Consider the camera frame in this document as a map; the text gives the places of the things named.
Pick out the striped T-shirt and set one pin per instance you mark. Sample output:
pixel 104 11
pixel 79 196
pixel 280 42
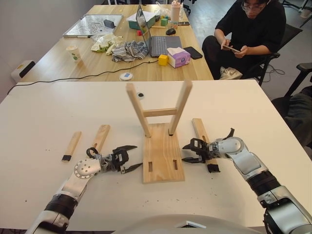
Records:
pixel 129 51

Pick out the white box device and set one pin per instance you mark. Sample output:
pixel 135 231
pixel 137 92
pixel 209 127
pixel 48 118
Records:
pixel 22 70

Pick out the whiteboard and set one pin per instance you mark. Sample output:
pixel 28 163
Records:
pixel 93 25

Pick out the green block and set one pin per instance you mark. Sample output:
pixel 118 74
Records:
pixel 164 22

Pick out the teal box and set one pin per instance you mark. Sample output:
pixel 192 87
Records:
pixel 132 24

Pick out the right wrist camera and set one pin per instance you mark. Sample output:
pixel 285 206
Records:
pixel 198 143

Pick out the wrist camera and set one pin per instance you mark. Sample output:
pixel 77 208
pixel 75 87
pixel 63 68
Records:
pixel 121 156
pixel 198 143

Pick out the wooden leg black cap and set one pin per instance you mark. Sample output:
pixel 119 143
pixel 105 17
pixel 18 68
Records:
pixel 200 129

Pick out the person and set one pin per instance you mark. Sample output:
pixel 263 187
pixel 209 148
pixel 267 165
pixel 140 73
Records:
pixel 248 36
pixel 301 117

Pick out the red cube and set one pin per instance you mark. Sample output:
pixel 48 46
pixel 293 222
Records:
pixel 139 33

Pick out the smartphone in hands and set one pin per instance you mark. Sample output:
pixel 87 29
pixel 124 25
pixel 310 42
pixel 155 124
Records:
pixel 231 48

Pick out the purple tissue box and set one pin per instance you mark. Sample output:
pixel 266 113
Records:
pixel 179 58

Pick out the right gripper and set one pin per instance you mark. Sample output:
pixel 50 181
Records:
pixel 201 154

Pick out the wooden cross bar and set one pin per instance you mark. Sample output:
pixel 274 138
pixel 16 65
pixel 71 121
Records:
pixel 161 112

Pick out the black whiteboard eraser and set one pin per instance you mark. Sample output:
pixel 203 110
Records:
pixel 109 23

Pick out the black computer mouse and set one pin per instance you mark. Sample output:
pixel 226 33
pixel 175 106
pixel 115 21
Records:
pixel 170 31

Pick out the wooden seat board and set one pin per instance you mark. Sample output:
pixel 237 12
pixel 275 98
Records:
pixel 162 156

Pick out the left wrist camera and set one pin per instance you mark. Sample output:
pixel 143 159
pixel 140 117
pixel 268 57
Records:
pixel 121 156

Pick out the pink bottle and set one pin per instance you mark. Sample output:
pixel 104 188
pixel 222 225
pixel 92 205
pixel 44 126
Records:
pixel 175 12

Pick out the white round disc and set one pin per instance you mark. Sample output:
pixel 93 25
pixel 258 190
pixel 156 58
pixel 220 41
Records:
pixel 126 76

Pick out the paper cup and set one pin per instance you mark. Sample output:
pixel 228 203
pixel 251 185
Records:
pixel 74 54

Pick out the robot body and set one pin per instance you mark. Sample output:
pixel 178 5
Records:
pixel 187 225

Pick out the short wooden bar black cap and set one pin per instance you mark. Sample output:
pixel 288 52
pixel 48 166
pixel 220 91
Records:
pixel 72 146

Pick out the wooden leg with slot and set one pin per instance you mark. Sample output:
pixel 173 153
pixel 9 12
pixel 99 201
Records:
pixel 102 136

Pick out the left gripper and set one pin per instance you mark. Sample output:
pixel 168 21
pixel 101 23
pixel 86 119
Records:
pixel 114 166

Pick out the grey laptop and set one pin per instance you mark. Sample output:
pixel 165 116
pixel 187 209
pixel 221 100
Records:
pixel 162 45

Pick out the black smartphone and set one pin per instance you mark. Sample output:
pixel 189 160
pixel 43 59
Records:
pixel 193 52

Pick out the black office chair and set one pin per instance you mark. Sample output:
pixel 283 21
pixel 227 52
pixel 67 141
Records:
pixel 301 75
pixel 280 58

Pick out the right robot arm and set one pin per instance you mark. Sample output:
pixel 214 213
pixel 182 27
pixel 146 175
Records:
pixel 246 158

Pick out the yellow cube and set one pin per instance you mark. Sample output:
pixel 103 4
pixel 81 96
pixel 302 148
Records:
pixel 163 60

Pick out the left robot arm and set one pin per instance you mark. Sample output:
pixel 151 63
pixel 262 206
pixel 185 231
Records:
pixel 83 170

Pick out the crumpled yellow cloth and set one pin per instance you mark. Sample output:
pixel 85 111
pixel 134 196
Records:
pixel 104 44

